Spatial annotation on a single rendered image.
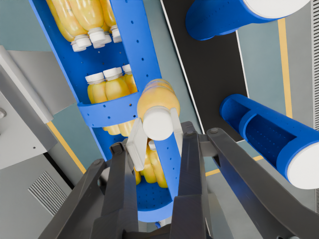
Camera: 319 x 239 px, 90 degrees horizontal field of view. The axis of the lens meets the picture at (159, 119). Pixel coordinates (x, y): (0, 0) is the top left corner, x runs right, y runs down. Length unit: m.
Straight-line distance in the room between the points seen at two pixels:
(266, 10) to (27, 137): 0.95
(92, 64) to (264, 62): 1.63
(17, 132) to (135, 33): 0.59
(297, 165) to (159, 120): 0.87
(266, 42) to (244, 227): 2.63
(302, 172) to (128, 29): 0.96
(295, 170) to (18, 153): 1.21
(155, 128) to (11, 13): 1.94
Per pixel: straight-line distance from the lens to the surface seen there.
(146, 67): 0.45
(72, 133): 2.06
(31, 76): 0.90
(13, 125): 0.80
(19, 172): 2.03
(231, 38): 1.61
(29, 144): 0.81
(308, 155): 1.00
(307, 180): 1.10
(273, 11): 0.71
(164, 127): 0.20
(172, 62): 1.63
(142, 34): 0.46
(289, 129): 1.07
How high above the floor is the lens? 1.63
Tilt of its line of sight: 68 degrees down
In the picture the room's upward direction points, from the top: 177 degrees clockwise
